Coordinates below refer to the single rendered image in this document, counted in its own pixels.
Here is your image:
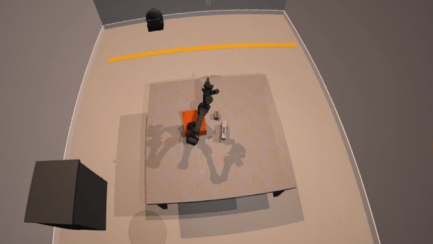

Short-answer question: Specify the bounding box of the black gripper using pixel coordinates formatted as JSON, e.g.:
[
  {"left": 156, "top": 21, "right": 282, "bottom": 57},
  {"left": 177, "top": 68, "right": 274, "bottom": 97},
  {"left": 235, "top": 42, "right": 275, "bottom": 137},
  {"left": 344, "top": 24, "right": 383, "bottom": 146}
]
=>
[{"left": 202, "top": 77, "right": 213, "bottom": 97}]

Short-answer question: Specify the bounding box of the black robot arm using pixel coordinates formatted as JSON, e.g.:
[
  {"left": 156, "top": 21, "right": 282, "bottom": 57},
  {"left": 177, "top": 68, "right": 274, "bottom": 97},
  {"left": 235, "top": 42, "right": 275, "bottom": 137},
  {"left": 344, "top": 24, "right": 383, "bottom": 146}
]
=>
[{"left": 186, "top": 89, "right": 219, "bottom": 146}]

